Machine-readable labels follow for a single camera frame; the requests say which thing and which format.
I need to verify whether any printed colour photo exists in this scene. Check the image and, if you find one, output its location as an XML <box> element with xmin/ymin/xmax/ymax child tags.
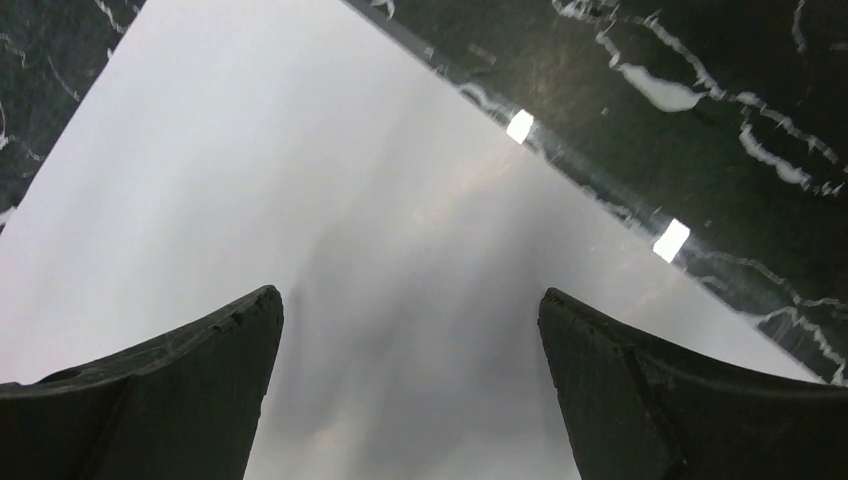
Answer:
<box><xmin>1</xmin><ymin>1</ymin><xmax>812</xmax><ymax>479</ymax></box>

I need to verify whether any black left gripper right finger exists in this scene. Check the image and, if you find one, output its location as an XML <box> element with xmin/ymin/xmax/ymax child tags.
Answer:
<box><xmin>538</xmin><ymin>288</ymin><xmax>847</xmax><ymax>479</ymax></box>

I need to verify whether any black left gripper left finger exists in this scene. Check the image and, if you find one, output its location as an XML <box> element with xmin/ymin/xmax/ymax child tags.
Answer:
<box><xmin>1</xmin><ymin>285</ymin><xmax>284</xmax><ymax>479</ymax></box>

